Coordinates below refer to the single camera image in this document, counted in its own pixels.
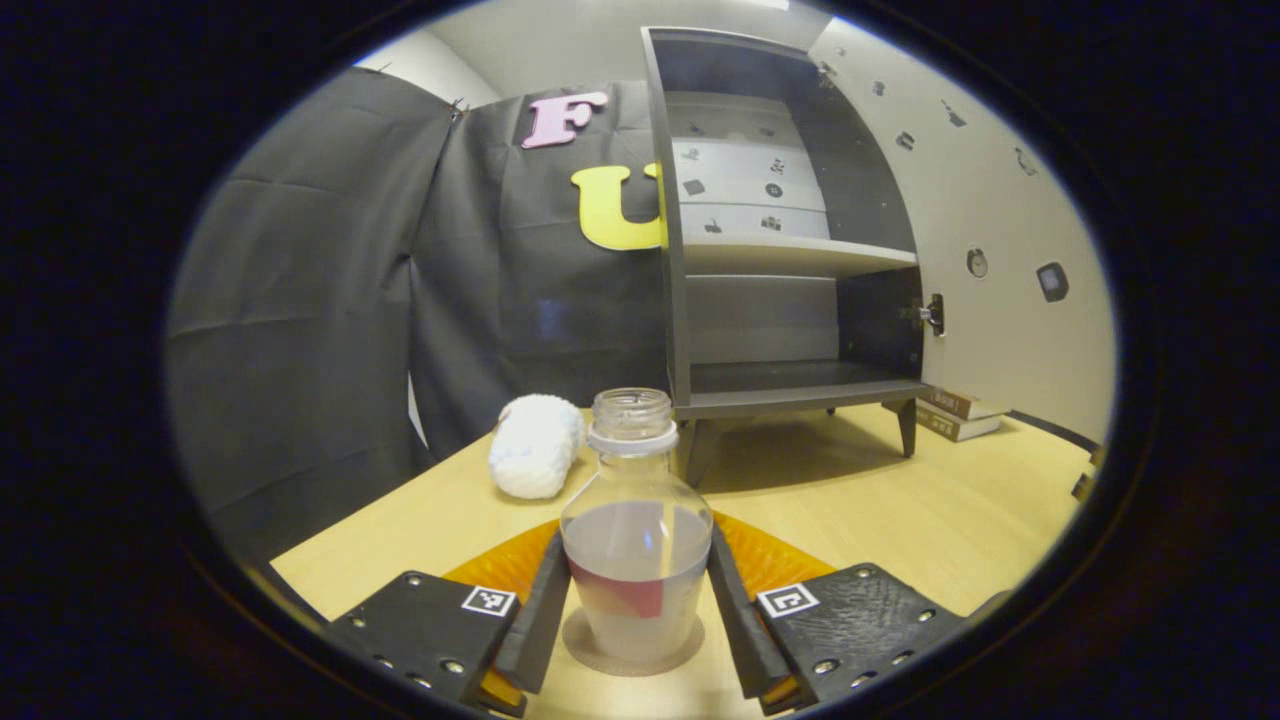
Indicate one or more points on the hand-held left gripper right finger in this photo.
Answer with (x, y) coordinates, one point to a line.
(735, 625)

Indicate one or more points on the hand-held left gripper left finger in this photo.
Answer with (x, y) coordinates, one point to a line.
(540, 625)

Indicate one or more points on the clear plastic bottle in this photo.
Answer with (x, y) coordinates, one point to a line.
(635, 560)

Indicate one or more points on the dark grey cabinet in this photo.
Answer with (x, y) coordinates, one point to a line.
(860, 180)

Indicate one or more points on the grey cabinet door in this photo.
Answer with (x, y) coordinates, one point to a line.
(1000, 200)

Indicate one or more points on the metal door hinge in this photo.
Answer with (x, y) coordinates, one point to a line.
(932, 313)
(827, 75)

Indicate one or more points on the white fluffy rolled towel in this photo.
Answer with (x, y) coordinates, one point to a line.
(535, 450)

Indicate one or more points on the brown book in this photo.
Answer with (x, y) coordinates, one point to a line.
(965, 402)

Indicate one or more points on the black backdrop cloth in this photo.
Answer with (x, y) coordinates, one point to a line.
(330, 300)

